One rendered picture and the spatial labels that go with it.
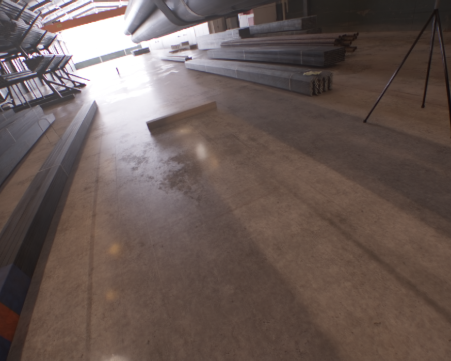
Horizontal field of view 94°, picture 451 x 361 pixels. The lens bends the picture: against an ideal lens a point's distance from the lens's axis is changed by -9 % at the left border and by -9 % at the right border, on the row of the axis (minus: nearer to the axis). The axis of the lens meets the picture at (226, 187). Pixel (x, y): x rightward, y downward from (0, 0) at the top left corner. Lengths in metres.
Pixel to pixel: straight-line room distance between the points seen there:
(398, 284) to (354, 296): 0.19
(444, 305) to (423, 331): 0.15
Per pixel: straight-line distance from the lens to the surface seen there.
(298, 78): 3.43
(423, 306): 1.19
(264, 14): 14.41
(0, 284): 1.66
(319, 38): 6.03
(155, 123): 3.27
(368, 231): 1.36
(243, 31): 11.29
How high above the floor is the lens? 0.96
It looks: 35 degrees down
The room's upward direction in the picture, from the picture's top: 13 degrees counter-clockwise
